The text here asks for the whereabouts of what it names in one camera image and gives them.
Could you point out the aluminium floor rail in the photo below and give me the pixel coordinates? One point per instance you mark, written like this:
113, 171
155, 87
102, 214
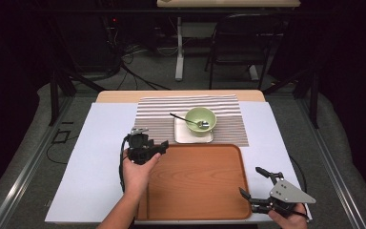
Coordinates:
28, 165
330, 165

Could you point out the black folding chair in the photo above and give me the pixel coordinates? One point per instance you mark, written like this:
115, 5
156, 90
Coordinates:
251, 22

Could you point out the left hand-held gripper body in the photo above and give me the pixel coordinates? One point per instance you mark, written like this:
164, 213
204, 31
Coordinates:
138, 148

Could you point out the person's right hand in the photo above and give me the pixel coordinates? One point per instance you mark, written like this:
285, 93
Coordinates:
292, 222

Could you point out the striped placemat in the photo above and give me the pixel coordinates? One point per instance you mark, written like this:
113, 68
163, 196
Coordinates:
155, 117

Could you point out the white table sheet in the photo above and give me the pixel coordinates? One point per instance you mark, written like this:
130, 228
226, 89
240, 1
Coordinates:
101, 143

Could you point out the light green bowl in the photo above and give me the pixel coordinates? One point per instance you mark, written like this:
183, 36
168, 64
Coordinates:
197, 132

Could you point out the white-legged desk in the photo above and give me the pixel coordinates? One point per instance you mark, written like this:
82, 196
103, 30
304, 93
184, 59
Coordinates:
179, 63

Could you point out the brown wooden tray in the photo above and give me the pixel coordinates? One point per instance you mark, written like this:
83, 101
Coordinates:
197, 184

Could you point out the white square plate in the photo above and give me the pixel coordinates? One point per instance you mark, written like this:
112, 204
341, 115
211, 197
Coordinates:
193, 139

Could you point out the black metal stand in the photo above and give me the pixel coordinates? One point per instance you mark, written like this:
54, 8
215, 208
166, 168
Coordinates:
314, 101
54, 101

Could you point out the dark equipment rack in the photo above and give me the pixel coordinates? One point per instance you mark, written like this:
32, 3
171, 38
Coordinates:
85, 41

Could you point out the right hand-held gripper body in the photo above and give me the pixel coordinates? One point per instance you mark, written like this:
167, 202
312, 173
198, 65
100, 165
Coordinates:
287, 192

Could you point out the person's left hand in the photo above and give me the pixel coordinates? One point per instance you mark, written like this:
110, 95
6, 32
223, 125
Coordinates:
138, 178

